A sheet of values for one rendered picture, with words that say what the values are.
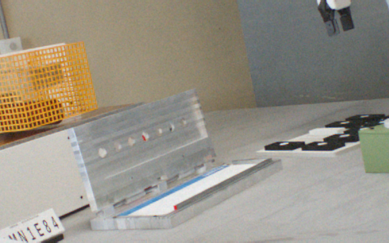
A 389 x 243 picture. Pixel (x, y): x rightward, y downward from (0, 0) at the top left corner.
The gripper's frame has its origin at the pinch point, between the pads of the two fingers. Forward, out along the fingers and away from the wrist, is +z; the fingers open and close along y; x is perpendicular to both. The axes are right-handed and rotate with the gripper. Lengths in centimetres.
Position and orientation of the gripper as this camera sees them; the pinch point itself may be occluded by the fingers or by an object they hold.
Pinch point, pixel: (340, 29)
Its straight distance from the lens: 234.9
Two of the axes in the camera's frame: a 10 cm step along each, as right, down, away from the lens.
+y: 5.5, -2.3, 8.0
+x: -7.8, 2.0, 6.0
